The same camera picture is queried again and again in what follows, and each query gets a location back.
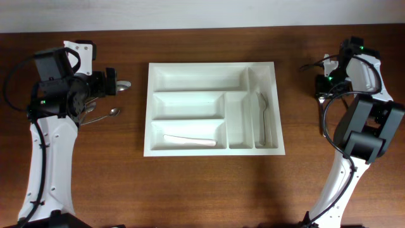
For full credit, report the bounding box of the steel fork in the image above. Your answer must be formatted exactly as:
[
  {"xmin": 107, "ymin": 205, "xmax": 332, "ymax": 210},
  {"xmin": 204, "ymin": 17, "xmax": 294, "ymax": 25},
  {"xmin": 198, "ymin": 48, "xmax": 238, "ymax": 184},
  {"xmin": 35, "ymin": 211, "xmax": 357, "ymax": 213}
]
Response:
[
  {"xmin": 318, "ymin": 96, "xmax": 325, "ymax": 137},
  {"xmin": 256, "ymin": 92, "xmax": 268, "ymax": 146}
]

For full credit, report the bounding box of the white plastic knife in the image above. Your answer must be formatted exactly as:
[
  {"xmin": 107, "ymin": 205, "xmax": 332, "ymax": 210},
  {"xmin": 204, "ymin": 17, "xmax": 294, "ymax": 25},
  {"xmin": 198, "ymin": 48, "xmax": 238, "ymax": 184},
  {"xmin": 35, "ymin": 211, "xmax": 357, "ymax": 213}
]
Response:
[{"xmin": 163, "ymin": 134, "xmax": 217, "ymax": 147}]

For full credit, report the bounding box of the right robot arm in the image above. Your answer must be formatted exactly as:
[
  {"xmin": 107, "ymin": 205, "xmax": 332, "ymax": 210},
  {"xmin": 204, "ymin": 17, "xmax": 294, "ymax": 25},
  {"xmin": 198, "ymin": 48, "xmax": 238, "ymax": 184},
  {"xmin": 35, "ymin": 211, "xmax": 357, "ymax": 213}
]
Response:
[{"xmin": 298, "ymin": 37, "xmax": 404, "ymax": 227}]

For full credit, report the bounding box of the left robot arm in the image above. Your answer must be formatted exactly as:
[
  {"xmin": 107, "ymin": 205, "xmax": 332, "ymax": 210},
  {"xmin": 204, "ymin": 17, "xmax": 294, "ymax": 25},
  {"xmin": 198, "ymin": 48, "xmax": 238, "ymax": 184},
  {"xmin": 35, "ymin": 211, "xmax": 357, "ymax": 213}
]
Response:
[{"xmin": 17, "ymin": 41, "xmax": 117, "ymax": 227}]

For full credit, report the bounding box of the large steel spoon near tray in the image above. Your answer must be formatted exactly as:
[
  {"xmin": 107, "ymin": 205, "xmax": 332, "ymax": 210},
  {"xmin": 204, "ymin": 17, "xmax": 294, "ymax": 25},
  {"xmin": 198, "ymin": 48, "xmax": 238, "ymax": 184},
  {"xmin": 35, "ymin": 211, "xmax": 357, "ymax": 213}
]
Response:
[{"xmin": 116, "ymin": 80, "xmax": 132, "ymax": 91}]

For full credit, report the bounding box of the small steel teaspoon left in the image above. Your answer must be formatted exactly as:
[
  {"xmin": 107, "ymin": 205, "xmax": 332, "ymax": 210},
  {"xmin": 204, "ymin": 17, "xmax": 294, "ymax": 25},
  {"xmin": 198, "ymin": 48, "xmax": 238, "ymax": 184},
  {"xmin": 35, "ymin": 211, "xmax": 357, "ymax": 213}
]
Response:
[{"xmin": 79, "ymin": 102, "xmax": 96, "ymax": 125}]

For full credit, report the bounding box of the small steel teaspoon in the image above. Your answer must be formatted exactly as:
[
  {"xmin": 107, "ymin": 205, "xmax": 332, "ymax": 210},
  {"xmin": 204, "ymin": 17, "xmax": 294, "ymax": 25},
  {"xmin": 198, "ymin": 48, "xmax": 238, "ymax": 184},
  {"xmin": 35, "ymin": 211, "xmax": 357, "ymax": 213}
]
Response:
[
  {"xmin": 80, "ymin": 108, "xmax": 120, "ymax": 126},
  {"xmin": 79, "ymin": 102, "xmax": 96, "ymax": 125}
]

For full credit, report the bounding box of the small steel teaspoon right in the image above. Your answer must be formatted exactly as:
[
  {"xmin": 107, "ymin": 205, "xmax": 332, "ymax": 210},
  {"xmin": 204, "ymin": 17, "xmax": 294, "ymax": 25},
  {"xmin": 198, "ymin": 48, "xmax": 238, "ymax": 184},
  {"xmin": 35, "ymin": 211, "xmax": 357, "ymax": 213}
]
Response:
[{"xmin": 80, "ymin": 108, "xmax": 120, "ymax": 126}]

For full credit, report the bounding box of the white plastic cutlery tray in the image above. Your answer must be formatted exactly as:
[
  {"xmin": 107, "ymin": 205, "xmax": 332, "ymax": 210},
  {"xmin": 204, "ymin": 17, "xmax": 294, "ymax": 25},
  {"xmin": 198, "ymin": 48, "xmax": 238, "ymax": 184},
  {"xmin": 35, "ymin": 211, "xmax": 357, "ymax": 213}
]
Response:
[{"xmin": 144, "ymin": 62, "xmax": 285, "ymax": 156}]

